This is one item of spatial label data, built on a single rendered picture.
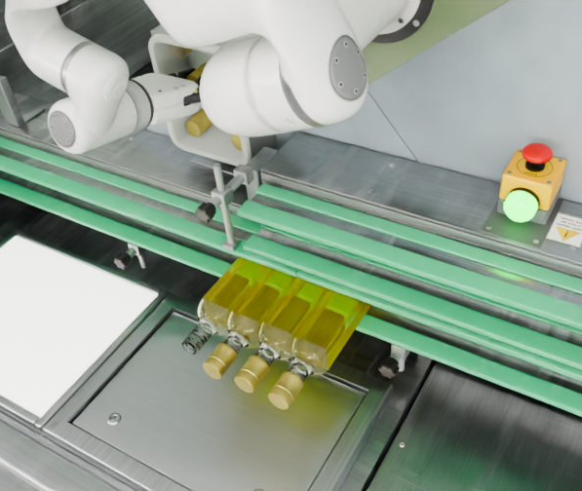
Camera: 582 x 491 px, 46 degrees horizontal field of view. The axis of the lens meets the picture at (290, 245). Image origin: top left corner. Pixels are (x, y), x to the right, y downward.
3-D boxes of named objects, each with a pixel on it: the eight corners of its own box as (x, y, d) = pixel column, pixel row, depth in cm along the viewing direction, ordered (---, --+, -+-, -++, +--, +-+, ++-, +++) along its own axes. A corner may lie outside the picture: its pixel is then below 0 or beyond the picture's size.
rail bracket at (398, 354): (408, 331, 119) (374, 389, 111) (409, 304, 115) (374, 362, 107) (430, 339, 118) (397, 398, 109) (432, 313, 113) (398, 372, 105)
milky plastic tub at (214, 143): (199, 123, 133) (172, 147, 127) (176, 11, 118) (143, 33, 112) (276, 144, 125) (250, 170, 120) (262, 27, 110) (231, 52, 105)
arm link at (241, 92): (256, 9, 78) (168, 77, 69) (350, -21, 69) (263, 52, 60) (291, 86, 82) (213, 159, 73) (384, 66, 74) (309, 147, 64)
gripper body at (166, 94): (103, 124, 105) (153, 105, 113) (155, 138, 100) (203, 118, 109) (98, 75, 101) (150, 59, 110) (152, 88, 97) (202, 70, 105)
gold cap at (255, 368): (252, 366, 105) (235, 388, 102) (248, 352, 103) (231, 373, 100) (271, 375, 103) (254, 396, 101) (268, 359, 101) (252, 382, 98)
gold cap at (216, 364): (220, 354, 108) (204, 374, 105) (216, 339, 105) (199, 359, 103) (239, 361, 106) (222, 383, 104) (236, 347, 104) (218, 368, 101)
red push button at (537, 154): (515, 172, 96) (519, 153, 93) (524, 157, 98) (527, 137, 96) (544, 180, 94) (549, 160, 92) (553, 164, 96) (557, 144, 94)
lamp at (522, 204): (505, 208, 99) (498, 221, 97) (509, 183, 96) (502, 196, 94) (537, 217, 97) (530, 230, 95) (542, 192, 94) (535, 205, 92)
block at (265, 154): (267, 187, 125) (246, 210, 120) (261, 144, 118) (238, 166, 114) (284, 193, 123) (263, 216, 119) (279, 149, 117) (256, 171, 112)
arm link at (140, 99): (95, 128, 103) (107, 122, 105) (139, 140, 99) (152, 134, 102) (89, 78, 100) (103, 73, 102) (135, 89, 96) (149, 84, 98)
